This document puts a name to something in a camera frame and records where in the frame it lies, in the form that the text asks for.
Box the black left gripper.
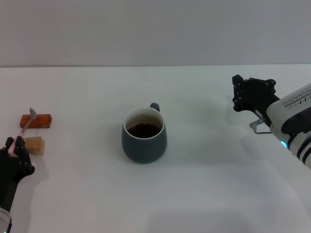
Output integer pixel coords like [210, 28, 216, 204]
[0, 136, 35, 212]

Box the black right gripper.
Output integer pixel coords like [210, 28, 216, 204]
[231, 74, 280, 127]

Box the pink handled metal spoon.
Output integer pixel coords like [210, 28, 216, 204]
[8, 107, 38, 156]

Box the dark grey ceramic coffee cup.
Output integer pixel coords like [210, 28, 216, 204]
[121, 102, 168, 165]

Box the light wooden spoon rest block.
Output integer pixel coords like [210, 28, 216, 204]
[23, 136, 46, 156]

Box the reddish brown wooden block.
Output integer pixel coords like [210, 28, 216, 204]
[19, 114, 53, 130]

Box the grey right wrist cable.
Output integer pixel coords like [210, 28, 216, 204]
[248, 117, 273, 134]

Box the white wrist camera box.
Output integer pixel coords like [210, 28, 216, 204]
[265, 83, 311, 135]

